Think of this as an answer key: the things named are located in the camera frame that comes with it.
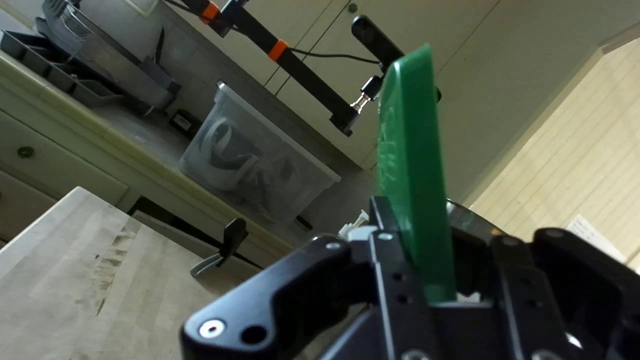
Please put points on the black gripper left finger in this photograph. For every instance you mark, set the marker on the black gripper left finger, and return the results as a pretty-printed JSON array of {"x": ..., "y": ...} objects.
[{"x": 292, "y": 293}]

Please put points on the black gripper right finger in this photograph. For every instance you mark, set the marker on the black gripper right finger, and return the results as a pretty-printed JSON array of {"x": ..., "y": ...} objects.
[{"x": 572, "y": 293}]

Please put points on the green plastic bin lid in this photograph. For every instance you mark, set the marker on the green plastic bin lid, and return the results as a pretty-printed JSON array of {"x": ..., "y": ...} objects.
[{"x": 413, "y": 181}]

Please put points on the black table clamp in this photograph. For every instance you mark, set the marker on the black table clamp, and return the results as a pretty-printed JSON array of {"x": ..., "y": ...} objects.
[{"x": 230, "y": 240}]

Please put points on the translucent plastic storage box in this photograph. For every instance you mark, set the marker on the translucent plastic storage box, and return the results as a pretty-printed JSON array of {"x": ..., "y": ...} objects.
[{"x": 260, "y": 160}]

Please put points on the cream drawer cabinet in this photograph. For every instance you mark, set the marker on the cream drawer cabinet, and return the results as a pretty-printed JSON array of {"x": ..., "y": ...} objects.
[{"x": 53, "y": 166}]

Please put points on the grey countertop device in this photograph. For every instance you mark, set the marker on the grey countertop device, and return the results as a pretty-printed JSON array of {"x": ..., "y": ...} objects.
[{"x": 112, "y": 61}]

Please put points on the black divided tray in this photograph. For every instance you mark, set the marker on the black divided tray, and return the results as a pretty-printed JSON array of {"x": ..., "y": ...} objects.
[{"x": 40, "y": 67}]

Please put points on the black bar camera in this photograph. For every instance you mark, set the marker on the black bar camera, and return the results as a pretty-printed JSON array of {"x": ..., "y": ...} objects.
[{"x": 377, "y": 40}]

